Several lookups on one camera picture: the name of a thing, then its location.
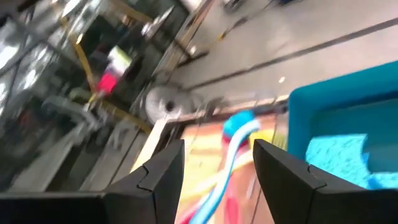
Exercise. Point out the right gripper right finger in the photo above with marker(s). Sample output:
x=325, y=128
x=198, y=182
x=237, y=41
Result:
x=286, y=186

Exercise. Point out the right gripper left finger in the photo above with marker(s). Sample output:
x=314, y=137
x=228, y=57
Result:
x=158, y=186

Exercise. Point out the blue sponge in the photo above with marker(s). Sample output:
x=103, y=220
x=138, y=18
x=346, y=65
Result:
x=335, y=158
x=384, y=182

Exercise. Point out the blue dish brush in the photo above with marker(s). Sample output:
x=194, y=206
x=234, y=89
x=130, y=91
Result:
x=239, y=124

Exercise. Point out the teal plastic bin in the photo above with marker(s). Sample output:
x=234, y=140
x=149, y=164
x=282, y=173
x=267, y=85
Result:
x=326, y=93

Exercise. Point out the pink and white room object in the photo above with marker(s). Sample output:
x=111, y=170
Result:
x=107, y=82

